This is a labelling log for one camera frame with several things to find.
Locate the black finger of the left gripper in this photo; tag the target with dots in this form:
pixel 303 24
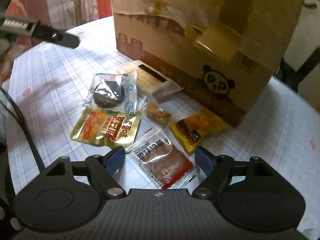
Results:
pixel 13 26

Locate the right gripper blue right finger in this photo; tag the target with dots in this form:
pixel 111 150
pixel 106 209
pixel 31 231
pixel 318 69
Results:
pixel 205 160

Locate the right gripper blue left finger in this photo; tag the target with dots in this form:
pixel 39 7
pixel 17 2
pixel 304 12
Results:
pixel 114 160

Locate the gold nuts packet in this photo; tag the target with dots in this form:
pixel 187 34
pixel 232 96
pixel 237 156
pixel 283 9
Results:
pixel 100 127

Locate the yellow snack packet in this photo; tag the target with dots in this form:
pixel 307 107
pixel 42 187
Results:
pixel 194 128

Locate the red meat jerky packet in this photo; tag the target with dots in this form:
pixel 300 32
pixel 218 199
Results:
pixel 164 163

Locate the small clear biscuit packet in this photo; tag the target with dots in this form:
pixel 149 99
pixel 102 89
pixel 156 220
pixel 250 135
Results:
pixel 154 113

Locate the dark cookie clear packet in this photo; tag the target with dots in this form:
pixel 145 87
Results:
pixel 113 92

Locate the white cracker packet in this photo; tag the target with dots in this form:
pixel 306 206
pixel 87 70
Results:
pixel 151 82

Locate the black exercise bike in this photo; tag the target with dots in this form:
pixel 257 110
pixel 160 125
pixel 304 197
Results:
pixel 302 54

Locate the brown cardboard box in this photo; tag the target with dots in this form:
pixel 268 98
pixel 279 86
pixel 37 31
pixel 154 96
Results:
pixel 221 52

